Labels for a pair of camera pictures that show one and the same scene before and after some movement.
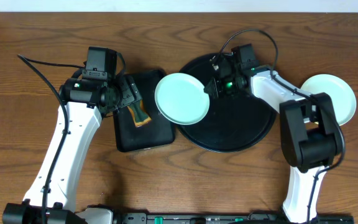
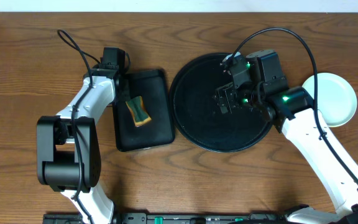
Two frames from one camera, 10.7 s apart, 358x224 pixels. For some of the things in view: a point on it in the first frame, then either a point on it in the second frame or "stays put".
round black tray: [234, 122] stays put
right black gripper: [214, 92] -> [225, 99]
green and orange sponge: [138, 113] stays put
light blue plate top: [180, 99] -> [337, 96]
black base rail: [221, 218] stays put
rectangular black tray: [157, 132] stays put
